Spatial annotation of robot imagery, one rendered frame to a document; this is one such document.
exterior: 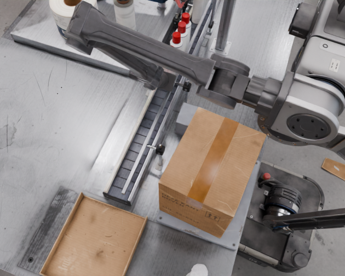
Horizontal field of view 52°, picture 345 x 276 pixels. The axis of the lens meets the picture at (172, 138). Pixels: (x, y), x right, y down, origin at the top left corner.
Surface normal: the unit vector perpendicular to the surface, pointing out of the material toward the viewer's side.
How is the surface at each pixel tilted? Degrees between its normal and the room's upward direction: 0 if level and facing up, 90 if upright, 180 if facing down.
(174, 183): 0
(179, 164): 0
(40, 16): 0
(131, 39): 31
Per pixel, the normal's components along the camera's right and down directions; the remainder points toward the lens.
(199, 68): 0.07, 0.04
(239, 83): -0.17, -0.06
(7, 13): 0.02, -0.47
